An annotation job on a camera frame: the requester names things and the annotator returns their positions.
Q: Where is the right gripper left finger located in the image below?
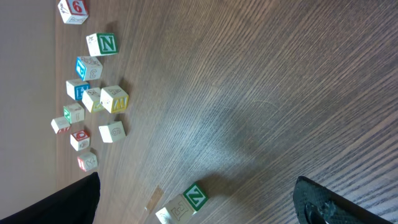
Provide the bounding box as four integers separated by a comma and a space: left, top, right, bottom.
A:
1, 172, 100, 224

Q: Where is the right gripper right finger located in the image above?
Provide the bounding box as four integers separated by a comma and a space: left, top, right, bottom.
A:
293, 176, 392, 224

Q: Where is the red sided white block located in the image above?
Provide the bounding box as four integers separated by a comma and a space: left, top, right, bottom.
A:
183, 182, 208, 212

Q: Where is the red I block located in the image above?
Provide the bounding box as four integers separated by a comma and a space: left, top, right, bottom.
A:
77, 152, 98, 172

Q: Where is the white picture block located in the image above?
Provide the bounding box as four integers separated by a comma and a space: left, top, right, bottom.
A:
70, 129, 90, 151

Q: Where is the red blue tilted block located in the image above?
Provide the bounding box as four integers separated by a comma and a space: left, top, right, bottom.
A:
99, 121, 126, 143

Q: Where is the far right picture block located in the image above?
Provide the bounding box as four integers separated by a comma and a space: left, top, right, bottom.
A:
51, 116, 71, 134

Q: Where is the green sided picture block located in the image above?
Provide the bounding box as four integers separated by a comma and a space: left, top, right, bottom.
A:
63, 103, 85, 124

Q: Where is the yellow green picture block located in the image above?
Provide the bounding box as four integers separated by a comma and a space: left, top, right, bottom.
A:
82, 87, 104, 113

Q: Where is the yellow sided picture block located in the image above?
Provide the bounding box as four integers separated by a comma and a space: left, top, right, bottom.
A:
100, 85, 129, 113

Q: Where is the blue P block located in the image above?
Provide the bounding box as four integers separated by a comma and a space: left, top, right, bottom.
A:
66, 78, 90, 101

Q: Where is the blue sided picture block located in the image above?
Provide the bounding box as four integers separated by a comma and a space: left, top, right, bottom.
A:
75, 56, 103, 81

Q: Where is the green N block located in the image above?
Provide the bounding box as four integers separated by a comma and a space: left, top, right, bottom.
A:
86, 33, 119, 57

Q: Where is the red six block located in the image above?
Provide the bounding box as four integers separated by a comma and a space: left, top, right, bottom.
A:
58, 0, 89, 25

